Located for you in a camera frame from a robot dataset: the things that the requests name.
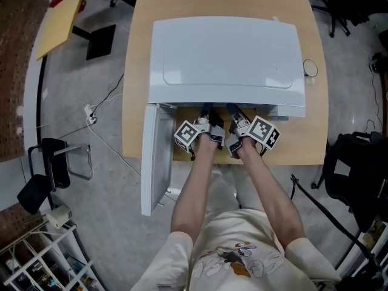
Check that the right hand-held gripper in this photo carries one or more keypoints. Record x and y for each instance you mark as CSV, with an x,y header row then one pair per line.
x,y
262,132

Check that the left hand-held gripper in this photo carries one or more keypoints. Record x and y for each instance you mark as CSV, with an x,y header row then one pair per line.
x,y
216,132

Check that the person's left forearm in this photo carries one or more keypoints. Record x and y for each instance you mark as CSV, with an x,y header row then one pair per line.
x,y
194,186

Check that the person's right forearm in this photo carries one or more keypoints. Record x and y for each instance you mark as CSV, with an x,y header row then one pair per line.
x,y
266,186

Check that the person's right hand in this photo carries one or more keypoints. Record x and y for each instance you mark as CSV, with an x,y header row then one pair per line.
x,y
242,122

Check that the white microwave oven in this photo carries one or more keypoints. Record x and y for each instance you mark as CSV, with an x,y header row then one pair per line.
x,y
227,56

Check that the person's light grey trousers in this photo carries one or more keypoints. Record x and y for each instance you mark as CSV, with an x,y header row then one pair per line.
x,y
225,189

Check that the white mug dark rim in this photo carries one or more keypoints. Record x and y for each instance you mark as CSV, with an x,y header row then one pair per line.
x,y
310,68

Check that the white power strip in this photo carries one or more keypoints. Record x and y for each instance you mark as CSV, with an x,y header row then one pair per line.
x,y
90,114

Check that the person's cream printed t-shirt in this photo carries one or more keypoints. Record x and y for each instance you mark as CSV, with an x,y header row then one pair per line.
x,y
236,229

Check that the black chrome cantilever chair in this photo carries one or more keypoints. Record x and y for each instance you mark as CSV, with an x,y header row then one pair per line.
x,y
54,162

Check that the yellow-top side table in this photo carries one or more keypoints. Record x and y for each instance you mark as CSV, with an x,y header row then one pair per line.
x,y
59,23

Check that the beige box device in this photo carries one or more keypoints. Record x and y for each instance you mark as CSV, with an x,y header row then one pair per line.
x,y
59,216

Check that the white side shelf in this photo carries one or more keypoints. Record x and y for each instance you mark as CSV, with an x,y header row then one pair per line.
x,y
376,238

